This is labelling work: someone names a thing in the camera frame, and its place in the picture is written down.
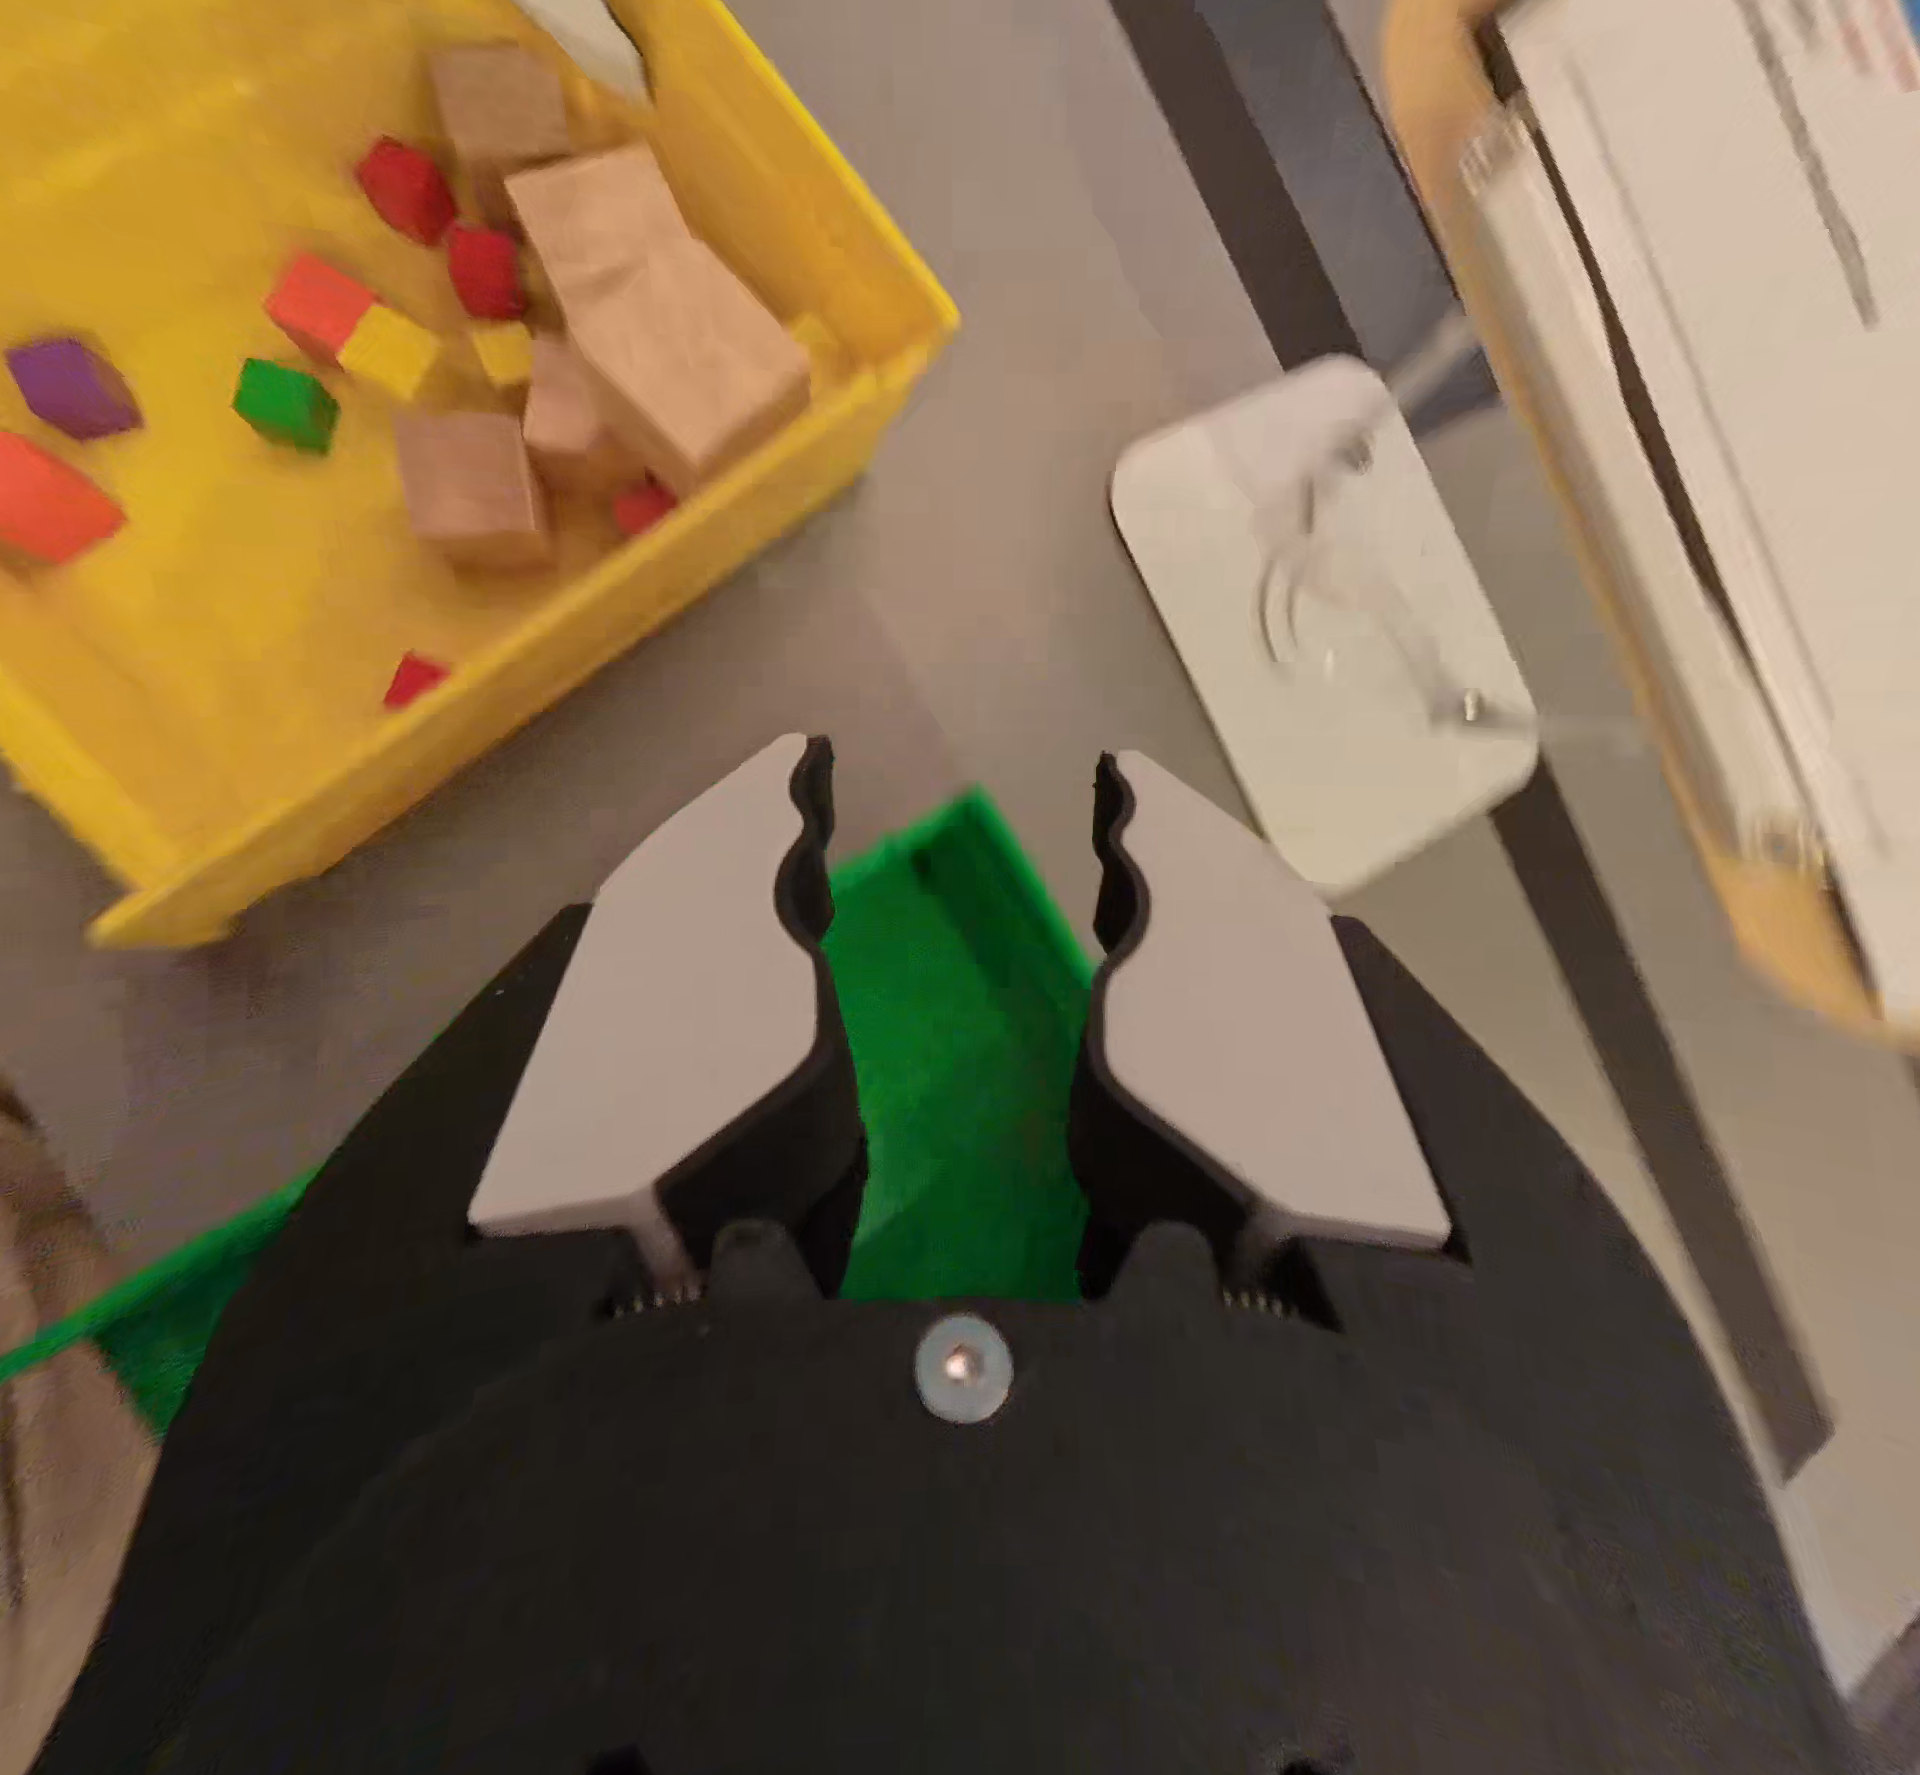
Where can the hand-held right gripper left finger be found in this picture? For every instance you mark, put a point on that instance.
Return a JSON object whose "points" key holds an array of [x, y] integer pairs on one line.
{"points": [[662, 995]]}

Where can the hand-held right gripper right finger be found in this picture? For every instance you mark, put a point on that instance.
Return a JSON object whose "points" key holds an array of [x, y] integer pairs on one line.
{"points": [[1275, 1056]]}

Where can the green plastic box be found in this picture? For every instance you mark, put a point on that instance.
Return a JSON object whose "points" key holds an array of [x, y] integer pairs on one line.
{"points": [[960, 1056]]}

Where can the pile of wooden cubes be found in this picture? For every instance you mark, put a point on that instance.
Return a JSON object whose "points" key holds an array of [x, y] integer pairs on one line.
{"points": [[647, 289]]}

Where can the yellow plastic box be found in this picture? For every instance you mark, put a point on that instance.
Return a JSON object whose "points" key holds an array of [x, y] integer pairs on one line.
{"points": [[224, 636]]}

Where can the clear acrylic holder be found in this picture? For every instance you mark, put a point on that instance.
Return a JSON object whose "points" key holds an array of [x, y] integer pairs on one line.
{"points": [[1350, 562]]}

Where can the black metal bar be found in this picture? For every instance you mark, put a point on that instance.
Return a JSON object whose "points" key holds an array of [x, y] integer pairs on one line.
{"points": [[1245, 158]]}

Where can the tan wooden board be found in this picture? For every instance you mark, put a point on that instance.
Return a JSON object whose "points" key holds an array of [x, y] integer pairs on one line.
{"points": [[1457, 158]]}

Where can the printed paper sheet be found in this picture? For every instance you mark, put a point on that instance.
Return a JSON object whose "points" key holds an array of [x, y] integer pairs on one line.
{"points": [[1694, 227]]}

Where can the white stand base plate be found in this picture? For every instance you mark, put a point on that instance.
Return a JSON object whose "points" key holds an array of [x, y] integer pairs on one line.
{"points": [[1202, 572]]}

